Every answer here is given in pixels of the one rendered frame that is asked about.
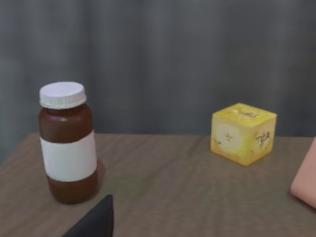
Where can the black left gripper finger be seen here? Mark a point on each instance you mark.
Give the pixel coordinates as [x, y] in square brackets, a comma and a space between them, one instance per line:
[98, 219]

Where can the pink object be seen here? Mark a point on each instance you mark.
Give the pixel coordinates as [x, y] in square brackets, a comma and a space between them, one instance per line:
[306, 180]

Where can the brown bottle with white cap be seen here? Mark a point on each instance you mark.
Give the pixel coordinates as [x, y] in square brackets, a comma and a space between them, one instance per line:
[67, 153]

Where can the yellow tea box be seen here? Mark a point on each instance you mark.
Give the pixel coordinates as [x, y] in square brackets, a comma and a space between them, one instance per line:
[240, 135]

